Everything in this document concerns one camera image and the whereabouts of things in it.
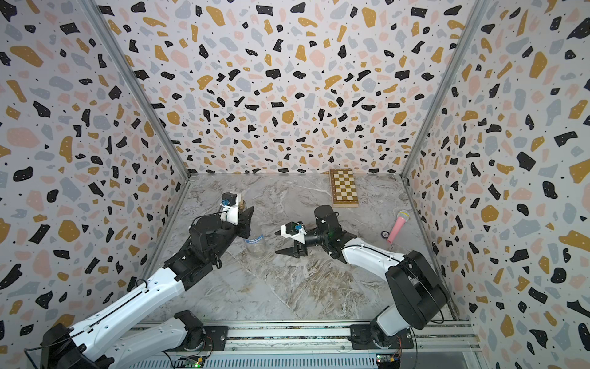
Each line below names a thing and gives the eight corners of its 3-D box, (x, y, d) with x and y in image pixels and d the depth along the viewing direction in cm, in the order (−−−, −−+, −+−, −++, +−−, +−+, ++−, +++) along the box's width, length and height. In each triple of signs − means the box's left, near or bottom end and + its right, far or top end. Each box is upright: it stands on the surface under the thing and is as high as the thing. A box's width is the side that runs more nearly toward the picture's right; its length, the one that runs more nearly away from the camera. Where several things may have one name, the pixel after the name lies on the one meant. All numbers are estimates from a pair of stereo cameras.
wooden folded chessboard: (332, 207, 112) (333, 203, 109) (329, 172, 128) (330, 167, 125) (358, 208, 112) (359, 203, 109) (352, 172, 128) (353, 168, 125)
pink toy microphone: (380, 238, 101) (382, 233, 98) (399, 213, 110) (401, 208, 107) (390, 245, 99) (392, 240, 96) (409, 219, 108) (411, 214, 105)
